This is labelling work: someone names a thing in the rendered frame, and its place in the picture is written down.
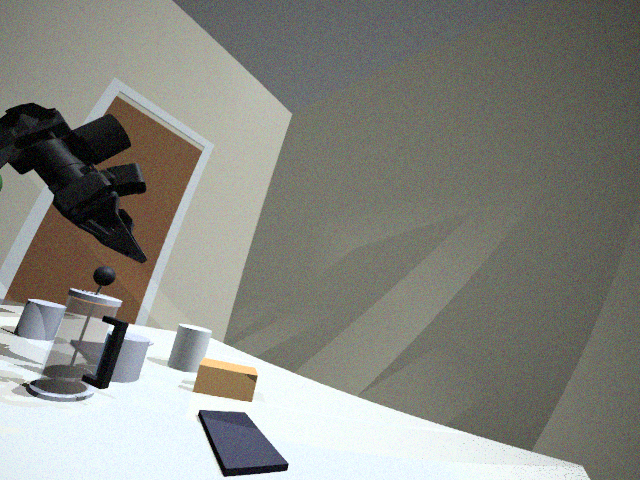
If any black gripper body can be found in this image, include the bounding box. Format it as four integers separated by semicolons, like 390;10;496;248
48;163;132;224

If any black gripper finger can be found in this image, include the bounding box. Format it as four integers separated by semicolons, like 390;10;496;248
71;191;139;255
100;220;147;263

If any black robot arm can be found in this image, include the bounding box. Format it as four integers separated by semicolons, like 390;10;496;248
0;103;146;197

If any glass french press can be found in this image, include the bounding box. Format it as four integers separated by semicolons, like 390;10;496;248
28;266;129;403

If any grey cylinder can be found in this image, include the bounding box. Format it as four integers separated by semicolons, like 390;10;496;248
95;331;151;383
167;324;212;373
14;299;64;341

